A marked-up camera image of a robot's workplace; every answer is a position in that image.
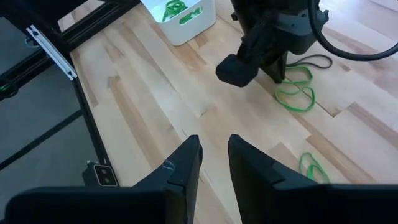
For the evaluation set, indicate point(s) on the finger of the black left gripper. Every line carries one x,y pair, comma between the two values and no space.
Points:
278,68
236,70

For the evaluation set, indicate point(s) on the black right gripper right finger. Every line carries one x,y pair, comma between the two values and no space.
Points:
258,193

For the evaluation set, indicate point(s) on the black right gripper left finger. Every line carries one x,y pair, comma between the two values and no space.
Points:
174,186

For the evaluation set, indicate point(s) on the green rubber band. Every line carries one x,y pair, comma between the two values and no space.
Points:
172,7
297,109
301,161

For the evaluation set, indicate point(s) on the white plastic basket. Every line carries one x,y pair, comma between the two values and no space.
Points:
192,29

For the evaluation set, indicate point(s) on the black rubber band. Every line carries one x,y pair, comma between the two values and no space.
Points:
331,62

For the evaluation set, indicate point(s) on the small black table camera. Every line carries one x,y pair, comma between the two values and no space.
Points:
105,175

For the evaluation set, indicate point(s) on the black aluminium rig frame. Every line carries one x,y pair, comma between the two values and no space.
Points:
99,21

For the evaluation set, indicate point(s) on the silver frame bracket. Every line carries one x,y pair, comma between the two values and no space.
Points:
53,53

